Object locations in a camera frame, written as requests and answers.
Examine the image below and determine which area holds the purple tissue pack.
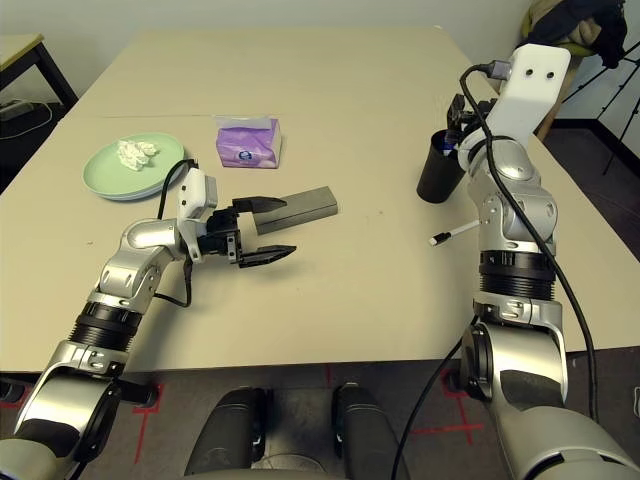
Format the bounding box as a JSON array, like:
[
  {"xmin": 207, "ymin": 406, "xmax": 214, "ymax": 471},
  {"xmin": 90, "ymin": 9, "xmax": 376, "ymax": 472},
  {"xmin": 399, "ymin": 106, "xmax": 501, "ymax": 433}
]
[{"xmin": 214, "ymin": 115, "xmax": 284, "ymax": 171}]

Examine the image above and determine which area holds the black cup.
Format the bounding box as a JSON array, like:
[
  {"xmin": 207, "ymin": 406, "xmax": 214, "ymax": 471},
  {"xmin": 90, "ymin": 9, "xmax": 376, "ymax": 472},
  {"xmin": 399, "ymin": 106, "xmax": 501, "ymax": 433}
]
[{"xmin": 417, "ymin": 128, "xmax": 469, "ymax": 204}]

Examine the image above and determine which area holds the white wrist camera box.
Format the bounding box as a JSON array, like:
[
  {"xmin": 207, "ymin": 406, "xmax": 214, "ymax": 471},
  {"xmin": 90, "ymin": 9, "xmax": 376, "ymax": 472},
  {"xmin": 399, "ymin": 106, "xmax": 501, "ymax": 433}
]
[
  {"xmin": 457, "ymin": 43, "xmax": 572, "ymax": 167},
  {"xmin": 175, "ymin": 168, "xmax": 221, "ymax": 262}
]

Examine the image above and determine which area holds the side table with black frame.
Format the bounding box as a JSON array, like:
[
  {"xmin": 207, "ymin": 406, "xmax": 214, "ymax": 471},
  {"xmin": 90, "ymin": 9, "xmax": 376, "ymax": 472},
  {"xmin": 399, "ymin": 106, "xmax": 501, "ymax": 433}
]
[{"xmin": 0, "ymin": 33, "xmax": 79, "ymax": 119}]

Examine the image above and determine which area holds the white tissue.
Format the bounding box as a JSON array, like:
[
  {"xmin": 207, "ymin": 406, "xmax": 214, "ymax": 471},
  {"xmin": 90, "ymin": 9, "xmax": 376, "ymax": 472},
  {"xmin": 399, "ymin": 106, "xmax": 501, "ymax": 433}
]
[{"xmin": 115, "ymin": 139, "xmax": 161, "ymax": 173}]

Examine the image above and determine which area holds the dark jacket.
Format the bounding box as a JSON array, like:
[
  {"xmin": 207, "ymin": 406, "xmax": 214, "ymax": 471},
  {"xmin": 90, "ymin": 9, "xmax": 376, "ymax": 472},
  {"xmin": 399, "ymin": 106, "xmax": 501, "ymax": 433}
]
[{"xmin": 524, "ymin": 0, "xmax": 629, "ymax": 69}]

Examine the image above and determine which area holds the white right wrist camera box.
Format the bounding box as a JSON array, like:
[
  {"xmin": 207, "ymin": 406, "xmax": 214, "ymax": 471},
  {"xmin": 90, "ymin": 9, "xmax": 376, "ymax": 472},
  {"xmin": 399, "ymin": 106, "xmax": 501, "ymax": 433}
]
[{"xmin": 457, "ymin": 43, "xmax": 572, "ymax": 167}]

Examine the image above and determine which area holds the dark grey robot left leg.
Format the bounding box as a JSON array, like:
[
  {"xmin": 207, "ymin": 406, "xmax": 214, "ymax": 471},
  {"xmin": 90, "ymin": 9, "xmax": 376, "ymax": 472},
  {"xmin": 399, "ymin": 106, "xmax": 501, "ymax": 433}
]
[{"xmin": 184, "ymin": 387, "xmax": 274, "ymax": 480}]

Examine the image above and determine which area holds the light green plate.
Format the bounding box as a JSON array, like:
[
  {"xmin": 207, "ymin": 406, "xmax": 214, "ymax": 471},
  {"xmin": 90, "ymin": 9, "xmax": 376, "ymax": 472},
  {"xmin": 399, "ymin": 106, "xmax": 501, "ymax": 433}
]
[{"xmin": 82, "ymin": 132, "xmax": 186, "ymax": 199}]

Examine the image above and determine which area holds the grey glasses case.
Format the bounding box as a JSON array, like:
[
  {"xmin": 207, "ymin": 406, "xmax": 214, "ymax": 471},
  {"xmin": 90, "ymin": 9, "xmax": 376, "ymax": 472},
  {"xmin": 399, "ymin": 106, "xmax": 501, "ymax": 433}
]
[{"xmin": 254, "ymin": 185, "xmax": 342, "ymax": 237}]

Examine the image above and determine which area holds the black left wrist camera cable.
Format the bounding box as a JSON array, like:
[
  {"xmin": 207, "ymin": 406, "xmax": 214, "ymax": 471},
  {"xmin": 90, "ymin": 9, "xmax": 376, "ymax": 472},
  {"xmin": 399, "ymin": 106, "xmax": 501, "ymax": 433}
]
[{"xmin": 152, "ymin": 158, "xmax": 199, "ymax": 308}]

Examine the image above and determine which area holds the white power adapter with cable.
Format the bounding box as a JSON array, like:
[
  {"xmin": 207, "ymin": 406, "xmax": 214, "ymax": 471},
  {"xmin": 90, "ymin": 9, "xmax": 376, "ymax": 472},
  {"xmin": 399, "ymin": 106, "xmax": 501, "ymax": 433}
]
[{"xmin": 0, "ymin": 99, "xmax": 52, "ymax": 127}]

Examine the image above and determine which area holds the yellow-green cushion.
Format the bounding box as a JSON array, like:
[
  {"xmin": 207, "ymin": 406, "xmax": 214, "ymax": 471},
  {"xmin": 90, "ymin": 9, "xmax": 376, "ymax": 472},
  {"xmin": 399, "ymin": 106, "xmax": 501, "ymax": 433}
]
[{"xmin": 522, "ymin": 8, "xmax": 601, "ymax": 59}]

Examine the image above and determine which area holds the black tripod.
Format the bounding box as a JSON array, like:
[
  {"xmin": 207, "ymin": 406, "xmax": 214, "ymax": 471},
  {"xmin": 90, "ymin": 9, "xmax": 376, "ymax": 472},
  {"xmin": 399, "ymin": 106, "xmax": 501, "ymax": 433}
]
[{"xmin": 559, "ymin": 42, "xmax": 640, "ymax": 177}]

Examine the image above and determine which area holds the dark grey robot right leg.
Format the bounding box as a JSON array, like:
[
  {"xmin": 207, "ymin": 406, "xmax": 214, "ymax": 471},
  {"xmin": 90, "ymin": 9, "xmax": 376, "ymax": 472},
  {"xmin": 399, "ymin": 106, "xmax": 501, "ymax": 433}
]
[{"xmin": 333, "ymin": 382, "xmax": 416, "ymax": 480}]

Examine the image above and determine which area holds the white pen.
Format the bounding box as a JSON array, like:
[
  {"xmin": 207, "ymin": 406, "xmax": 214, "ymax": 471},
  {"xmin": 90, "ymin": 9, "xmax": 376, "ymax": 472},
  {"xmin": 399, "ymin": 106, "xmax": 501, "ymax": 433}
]
[{"xmin": 428, "ymin": 221, "xmax": 483, "ymax": 247}]

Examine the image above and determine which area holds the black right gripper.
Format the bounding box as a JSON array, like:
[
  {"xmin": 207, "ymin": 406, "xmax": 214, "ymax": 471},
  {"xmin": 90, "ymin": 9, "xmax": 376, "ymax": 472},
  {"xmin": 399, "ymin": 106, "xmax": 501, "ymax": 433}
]
[{"xmin": 447, "ymin": 93, "xmax": 497, "ymax": 137}]

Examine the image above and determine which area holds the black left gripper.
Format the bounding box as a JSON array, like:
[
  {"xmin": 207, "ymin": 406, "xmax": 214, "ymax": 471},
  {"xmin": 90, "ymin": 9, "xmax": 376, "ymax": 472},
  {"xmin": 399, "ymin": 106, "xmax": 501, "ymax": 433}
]
[{"xmin": 197, "ymin": 196, "xmax": 300, "ymax": 271}]

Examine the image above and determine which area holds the dark grey robot leg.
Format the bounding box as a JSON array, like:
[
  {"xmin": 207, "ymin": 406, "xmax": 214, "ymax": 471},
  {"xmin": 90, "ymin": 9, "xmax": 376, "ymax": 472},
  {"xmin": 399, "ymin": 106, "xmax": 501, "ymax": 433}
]
[
  {"xmin": 184, "ymin": 387, "xmax": 274, "ymax": 480},
  {"xmin": 333, "ymin": 382, "xmax": 416, "ymax": 480}
]

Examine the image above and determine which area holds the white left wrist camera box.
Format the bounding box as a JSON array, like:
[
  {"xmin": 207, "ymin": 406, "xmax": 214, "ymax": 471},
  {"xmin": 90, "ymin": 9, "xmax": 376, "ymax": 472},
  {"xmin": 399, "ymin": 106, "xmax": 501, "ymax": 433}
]
[{"xmin": 175, "ymin": 168, "xmax": 221, "ymax": 262}]

